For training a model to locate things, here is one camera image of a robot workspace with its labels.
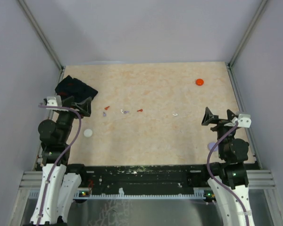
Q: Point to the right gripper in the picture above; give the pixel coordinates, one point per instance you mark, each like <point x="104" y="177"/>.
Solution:
<point x="209" y="117"/>

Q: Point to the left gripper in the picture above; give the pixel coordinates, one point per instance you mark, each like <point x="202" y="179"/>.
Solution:
<point x="85" y="106"/>

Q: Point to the white earbud charging case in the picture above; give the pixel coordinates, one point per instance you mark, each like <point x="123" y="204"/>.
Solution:
<point x="88" y="133"/>

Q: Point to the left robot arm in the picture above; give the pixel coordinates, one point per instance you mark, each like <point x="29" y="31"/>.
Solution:
<point x="60" y="180"/>

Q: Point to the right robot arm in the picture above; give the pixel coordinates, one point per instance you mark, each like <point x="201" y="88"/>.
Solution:
<point x="227" y="175"/>

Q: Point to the purple earbud case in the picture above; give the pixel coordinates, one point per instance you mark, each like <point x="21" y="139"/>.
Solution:
<point x="211" y="145"/>

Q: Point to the orange earbud case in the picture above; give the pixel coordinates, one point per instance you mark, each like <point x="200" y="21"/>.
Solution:
<point x="199" y="82"/>

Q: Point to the black cloth pouch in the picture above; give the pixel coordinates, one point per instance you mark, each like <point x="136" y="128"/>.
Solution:
<point x="73" y="87"/>

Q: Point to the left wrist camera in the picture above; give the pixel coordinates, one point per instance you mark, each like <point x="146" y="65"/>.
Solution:
<point x="54" y="101"/>

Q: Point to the white cable duct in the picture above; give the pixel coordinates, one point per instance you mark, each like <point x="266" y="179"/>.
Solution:
<point x="198" y="195"/>

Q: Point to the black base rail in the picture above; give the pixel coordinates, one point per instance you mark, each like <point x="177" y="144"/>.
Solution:
<point x="142" y="180"/>

